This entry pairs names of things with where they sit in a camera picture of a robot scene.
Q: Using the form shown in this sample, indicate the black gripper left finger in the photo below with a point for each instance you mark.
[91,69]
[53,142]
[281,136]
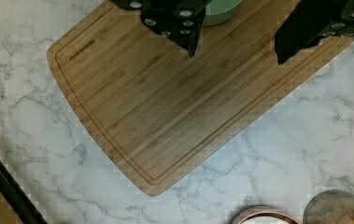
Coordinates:
[181,21]

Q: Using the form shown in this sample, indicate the bamboo cutting board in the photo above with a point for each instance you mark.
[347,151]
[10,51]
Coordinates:
[158,112]

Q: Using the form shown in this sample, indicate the green ceramic bowl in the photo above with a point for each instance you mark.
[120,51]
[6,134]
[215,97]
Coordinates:
[220,11]

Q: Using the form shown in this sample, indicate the pink rimmed bowl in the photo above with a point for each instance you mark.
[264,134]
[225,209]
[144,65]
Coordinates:
[264,215]

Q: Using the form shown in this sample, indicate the clear cereal jar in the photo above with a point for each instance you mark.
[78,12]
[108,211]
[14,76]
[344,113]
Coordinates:
[330,207]

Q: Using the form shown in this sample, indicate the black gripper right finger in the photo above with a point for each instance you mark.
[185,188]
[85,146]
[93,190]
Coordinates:
[311,21]

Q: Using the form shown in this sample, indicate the wooden drawer cabinet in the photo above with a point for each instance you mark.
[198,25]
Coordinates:
[0,193]

